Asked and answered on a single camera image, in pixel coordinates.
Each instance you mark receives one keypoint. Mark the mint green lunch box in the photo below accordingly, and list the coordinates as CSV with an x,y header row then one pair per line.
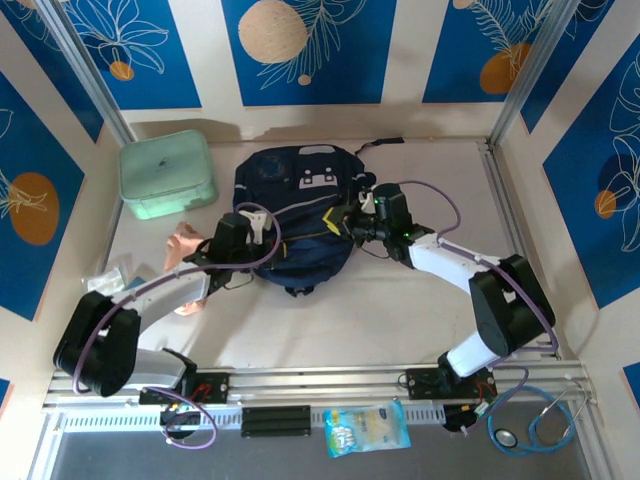
x,y
162,170

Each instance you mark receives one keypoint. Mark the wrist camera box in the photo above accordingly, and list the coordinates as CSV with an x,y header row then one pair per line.
x,y
257,222
364,196

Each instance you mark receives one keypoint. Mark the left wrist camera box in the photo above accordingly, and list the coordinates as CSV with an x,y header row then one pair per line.
x,y
257,222

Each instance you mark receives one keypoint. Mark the aluminium corner post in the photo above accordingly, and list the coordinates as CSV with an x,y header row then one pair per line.
x,y
85,70
535,70

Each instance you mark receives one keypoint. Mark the blue stethoscope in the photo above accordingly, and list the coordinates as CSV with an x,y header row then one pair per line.
x,y
506,438

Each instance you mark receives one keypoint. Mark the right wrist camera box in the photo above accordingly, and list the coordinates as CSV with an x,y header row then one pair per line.
x,y
364,196

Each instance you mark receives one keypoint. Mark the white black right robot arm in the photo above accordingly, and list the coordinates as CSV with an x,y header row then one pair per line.
x,y
505,310

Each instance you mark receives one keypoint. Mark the navy blue backpack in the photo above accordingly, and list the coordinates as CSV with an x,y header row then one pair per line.
x,y
300,170

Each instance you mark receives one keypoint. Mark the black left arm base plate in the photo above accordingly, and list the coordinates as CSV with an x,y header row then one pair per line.
x,y
215,387

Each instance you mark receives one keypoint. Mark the clear plastic bag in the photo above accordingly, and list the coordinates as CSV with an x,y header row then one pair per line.
x,y
107,280

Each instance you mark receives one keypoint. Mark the blue yellow snack bag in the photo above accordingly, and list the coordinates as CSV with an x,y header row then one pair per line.
x,y
367,427

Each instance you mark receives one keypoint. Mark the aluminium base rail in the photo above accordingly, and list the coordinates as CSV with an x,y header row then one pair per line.
x,y
320,382

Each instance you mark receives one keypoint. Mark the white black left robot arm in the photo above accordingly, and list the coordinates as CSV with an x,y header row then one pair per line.
x,y
97,345

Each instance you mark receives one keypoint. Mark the aluminium side rail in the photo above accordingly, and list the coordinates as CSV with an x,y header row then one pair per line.
x,y
500,200

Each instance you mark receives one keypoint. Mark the black ribbed block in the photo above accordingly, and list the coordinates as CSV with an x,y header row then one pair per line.
x,y
275,422

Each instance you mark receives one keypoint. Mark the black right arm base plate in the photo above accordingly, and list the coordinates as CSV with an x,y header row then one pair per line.
x,y
425,385

